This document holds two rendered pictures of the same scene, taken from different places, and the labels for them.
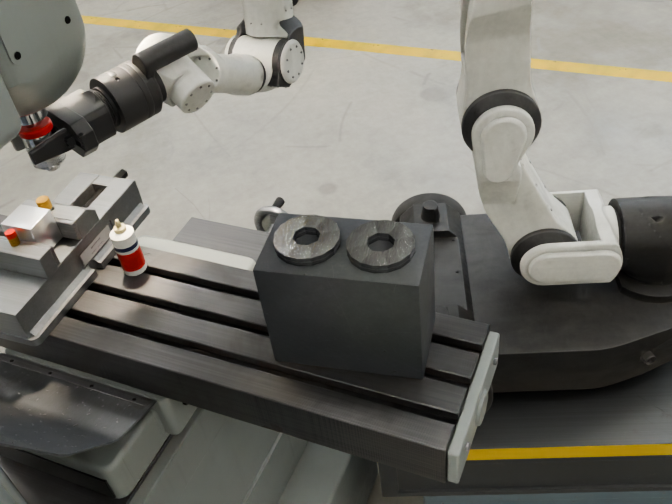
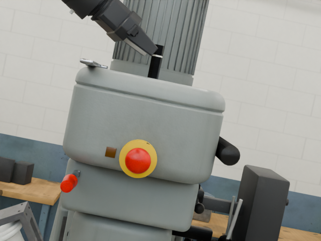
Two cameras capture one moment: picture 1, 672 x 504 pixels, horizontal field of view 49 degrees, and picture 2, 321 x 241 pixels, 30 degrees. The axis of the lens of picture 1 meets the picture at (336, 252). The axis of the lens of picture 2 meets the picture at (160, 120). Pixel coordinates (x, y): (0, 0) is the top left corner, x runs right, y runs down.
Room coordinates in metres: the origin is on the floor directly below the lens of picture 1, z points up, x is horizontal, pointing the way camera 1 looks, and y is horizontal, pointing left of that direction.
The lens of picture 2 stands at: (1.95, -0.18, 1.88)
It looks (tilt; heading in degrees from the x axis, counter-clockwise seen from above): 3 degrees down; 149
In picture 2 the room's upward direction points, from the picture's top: 12 degrees clockwise
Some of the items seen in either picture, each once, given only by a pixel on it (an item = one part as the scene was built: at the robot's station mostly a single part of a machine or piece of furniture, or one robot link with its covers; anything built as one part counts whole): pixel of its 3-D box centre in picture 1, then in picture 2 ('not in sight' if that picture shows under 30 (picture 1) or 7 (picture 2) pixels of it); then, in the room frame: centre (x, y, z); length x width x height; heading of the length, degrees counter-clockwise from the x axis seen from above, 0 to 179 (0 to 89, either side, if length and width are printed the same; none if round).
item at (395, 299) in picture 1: (350, 292); not in sight; (0.73, -0.01, 1.04); 0.22 x 0.12 x 0.20; 71
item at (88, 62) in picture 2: not in sight; (92, 63); (1.00, 0.22, 1.89); 0.24 x 0.04 x 0.01; 152
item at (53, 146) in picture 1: (52, 148); not in sight; (0.89, 0.37, 1.24); 0.06 x 0.02 x 0.03; 130
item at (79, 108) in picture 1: (97, 113); not in sight; (0.98, 0.32, 1.24); 0.13 x 0.12 x 0.10; 39
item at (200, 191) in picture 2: not in sight; (193, 198); (0.92, 0.54, 1.66); 0.12 x 0.04 x 0.04; 152
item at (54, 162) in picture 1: (43, 145); not in sight; (0.92, 0.39, 1.23); 0.05 x 0.05 x 0.05
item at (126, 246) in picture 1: (126, 245); not in sight; (0.96, 0.34, 1.00); 0.04 x 0.04 x 0.11
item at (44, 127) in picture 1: (34, 126); not in sight; (0.92, 0.39, 1.26); 0.05 x 0.05 x 0.01
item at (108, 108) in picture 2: not in sight; (144, 118); (0.90, 0.40, 1.81); 0.47 x 0.26 x 0.16; 152
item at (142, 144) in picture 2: not in sight; (138, 158); (1.12, 0.28, 1.76); 0.06 x 0.02 x 0.06; 62
